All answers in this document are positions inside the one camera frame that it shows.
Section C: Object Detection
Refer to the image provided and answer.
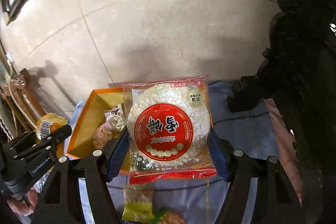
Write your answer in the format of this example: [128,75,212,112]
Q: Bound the yellow cake clear packet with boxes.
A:
[35,113,68,144]

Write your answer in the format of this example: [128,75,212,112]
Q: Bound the round rice cracker red packet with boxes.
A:
[122,75,217,184]

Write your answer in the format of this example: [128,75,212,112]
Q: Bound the orange cardboard snack box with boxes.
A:
[66,88,124,159]

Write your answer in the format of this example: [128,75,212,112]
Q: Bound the carved wooden furniture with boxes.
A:
[1,65,46,140]

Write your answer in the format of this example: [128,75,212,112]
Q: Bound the blue cloth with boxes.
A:
[68,79,280,224]

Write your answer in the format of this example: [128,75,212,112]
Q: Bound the yellow green snack packet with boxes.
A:
[122,185,154,223]

